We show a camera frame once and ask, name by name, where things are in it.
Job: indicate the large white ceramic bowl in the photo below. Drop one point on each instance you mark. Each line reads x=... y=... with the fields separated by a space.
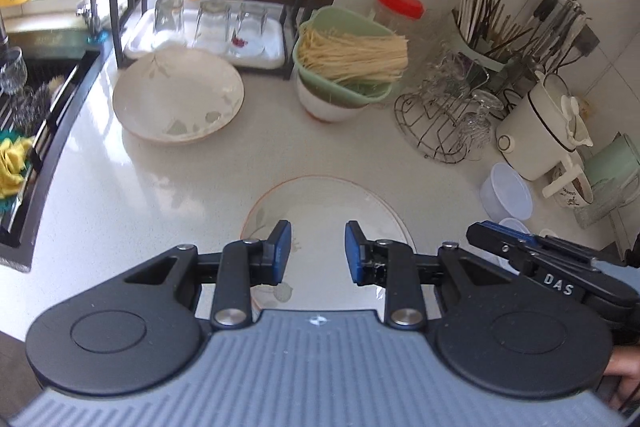
x=325 y=104

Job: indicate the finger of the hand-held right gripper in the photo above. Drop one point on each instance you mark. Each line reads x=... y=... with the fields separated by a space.
x=492 y=239

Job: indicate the dried noodles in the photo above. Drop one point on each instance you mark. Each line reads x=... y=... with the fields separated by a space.
x=350 y=54

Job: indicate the clear drinking glass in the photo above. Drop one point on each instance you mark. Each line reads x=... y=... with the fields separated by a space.
x=168 y=22
x=212 y=27
x=250 y=29

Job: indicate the red-lid plastic jar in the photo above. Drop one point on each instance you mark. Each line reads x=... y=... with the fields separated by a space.
x=400 y=4

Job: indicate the white electric pot with lid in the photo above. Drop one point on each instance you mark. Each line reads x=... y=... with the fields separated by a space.
x=532 y=127

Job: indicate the steel wool scrubber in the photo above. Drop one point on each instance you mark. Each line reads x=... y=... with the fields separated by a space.
x=30 y=109

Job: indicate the translucent plastic bowl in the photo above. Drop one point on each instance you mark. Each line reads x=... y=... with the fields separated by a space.
x=506 y=189

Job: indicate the floral ceramic cup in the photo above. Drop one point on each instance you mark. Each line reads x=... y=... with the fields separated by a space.
x=580 y=189

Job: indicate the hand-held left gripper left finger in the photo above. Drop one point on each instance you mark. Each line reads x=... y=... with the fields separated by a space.
x=281 y=252

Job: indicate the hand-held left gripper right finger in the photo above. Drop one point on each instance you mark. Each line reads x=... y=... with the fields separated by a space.
x=354 y=252

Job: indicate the black kitchen sink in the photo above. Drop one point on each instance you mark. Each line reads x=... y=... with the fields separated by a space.
x=55 y=122

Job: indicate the green glass pitcher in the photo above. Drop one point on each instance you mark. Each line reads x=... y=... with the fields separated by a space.
x=615 y=172

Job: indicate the bundle of chopsticks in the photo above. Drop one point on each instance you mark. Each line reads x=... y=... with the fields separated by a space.
x=487 y=14

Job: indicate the yellow cleaning cloth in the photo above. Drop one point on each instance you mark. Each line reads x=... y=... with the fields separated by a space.
x=12 y=167

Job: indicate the orange-rimmed leaf-print plate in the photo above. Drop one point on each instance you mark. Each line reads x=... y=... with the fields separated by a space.
x=320 y=207

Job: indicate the green plastic colander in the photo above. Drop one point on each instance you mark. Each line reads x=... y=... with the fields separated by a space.
x=345 y=19

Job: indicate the white plastic tray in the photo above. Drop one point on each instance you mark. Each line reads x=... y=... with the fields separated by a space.
x=145 y=39

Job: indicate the clear glass goblets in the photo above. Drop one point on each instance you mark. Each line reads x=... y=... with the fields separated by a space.
x=460 y=77

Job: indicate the large leaf-print shallow bowl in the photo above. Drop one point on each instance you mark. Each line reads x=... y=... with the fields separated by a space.
x=175 y=94

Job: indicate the clear stemmed glass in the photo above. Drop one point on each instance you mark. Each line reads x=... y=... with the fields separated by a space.
x=11 y=69

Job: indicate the person's right hand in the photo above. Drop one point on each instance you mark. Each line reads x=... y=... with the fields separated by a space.
x=627 y=361

